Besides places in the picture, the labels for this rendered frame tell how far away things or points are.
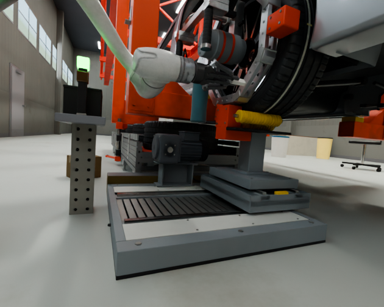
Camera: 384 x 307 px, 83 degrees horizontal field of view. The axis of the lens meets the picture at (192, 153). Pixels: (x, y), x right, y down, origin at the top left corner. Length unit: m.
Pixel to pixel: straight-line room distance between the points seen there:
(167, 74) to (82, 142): 0.54
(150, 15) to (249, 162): 1.07
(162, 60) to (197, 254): 0.63
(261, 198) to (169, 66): 0.66
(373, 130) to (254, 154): 2.02
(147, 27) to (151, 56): 0.80
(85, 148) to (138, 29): 0.82
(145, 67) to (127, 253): 0.56
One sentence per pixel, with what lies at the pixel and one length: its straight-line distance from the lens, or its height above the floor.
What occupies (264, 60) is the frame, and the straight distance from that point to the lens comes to 0.99.
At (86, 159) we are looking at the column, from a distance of 1.12.
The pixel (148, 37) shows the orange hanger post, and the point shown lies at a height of 0.99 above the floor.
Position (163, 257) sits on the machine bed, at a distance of 0.70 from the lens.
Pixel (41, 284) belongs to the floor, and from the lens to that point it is 0.74.
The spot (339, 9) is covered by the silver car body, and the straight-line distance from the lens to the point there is 0.94.
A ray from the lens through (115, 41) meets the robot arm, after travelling 0.93.
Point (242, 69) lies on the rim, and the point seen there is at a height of 0.77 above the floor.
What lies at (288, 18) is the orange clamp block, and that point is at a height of 0.84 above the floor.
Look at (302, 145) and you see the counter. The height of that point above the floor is 0.40.
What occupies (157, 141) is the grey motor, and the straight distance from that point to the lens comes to 1.27.
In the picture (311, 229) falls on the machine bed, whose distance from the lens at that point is 1.04.
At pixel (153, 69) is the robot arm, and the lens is 0.77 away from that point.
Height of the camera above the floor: 0.40
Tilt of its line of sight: 4 degrees down
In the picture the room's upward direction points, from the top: 4 degrees clockwise
